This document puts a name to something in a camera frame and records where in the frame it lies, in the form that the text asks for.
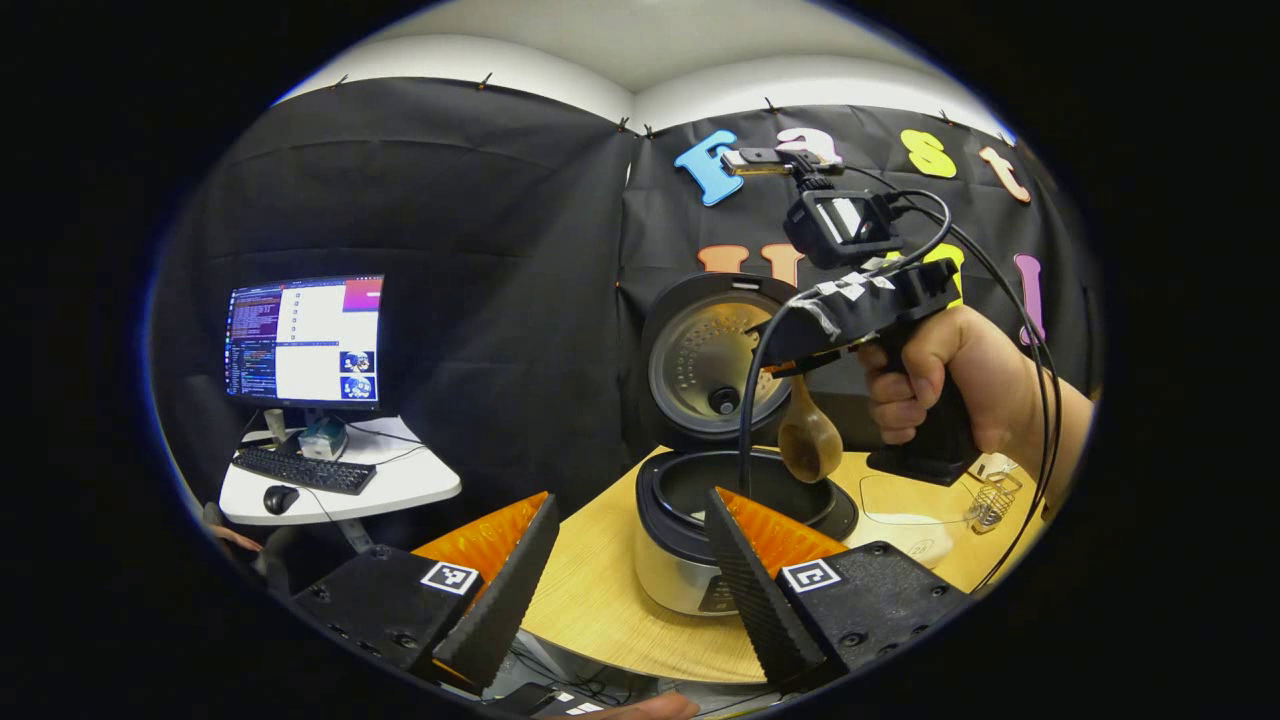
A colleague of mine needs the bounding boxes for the clear plastic container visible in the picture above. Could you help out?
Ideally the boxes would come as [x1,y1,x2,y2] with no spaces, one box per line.
[850,472,991,571]

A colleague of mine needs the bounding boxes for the black and silver rice cooker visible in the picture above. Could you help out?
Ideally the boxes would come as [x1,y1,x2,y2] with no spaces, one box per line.
[632,272,861,618]

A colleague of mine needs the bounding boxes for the wooden spoon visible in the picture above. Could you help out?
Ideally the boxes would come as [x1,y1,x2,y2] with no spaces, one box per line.
[778,372,844,485]

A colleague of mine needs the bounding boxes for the computer monitor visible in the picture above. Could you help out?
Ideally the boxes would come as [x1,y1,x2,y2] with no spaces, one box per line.
[224,274,386,411]

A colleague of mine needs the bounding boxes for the black keyboard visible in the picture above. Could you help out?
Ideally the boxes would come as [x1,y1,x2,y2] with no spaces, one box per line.
[232,445,378,497]

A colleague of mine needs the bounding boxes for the wire chopstick holder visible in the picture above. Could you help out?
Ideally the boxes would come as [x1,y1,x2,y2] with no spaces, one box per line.
[965,472,1024,534]

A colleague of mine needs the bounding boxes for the small teal box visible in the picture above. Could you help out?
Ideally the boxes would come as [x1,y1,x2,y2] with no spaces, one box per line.
[298,418,349,463]

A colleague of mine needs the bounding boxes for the white side table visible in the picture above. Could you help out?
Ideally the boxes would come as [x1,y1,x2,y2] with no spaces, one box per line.
[218,415,463,528]

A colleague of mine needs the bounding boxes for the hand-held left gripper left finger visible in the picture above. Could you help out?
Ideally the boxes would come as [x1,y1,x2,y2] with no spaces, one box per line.
[290,490,561,691]

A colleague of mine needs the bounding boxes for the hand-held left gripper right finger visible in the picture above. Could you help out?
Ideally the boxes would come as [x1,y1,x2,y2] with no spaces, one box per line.
[703,487,976,691]

